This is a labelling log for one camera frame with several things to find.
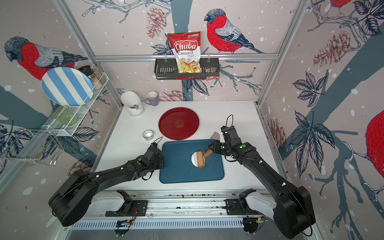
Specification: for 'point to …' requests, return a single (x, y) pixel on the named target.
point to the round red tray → (179, 123)
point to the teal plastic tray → (178, 167)
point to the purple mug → (152, 98)
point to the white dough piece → (194, 159)
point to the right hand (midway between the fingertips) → (211, 145)
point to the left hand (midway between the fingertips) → (166, 158)
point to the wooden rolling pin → (201, 158)
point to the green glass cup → (65, 114)
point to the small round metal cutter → (148, 134)
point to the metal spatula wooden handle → (216, 136)
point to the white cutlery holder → (132, 101)
